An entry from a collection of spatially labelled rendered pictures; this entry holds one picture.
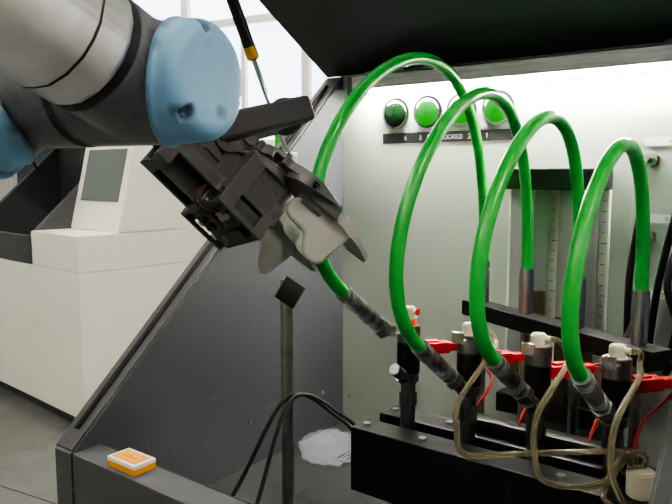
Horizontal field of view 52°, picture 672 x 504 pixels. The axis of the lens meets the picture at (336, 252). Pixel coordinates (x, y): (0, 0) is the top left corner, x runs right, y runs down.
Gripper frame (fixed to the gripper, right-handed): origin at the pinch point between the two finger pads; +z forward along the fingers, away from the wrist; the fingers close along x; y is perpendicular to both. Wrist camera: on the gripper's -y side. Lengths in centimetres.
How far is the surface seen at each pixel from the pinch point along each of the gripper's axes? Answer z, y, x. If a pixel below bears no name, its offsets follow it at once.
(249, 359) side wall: 17.4, -0.5, -38.8
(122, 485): 5.5, 26.0, -24.4
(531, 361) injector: 21.7, -2.5, 8.9
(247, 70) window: 52, -323, -401
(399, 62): -6.7, -22.1, 1.8
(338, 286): 3.0, 1.8, -1.3
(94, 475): 4.1, 26.2, -29.6
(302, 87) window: 83, -315, -354
